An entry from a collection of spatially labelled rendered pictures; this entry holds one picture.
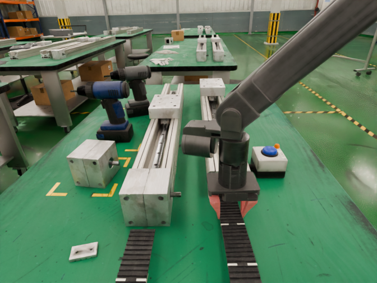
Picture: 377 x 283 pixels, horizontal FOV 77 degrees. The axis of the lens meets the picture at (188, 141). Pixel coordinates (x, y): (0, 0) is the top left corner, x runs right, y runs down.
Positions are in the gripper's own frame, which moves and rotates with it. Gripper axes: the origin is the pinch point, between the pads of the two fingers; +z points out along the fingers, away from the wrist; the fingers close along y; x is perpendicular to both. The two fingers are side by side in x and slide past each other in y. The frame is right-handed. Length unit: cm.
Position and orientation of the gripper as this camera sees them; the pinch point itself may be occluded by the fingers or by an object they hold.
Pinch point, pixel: (230, 214)
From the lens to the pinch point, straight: 56.4
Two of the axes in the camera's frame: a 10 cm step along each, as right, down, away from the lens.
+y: -10.0, 0.4, 0.2
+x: 0.0, 4.5, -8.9
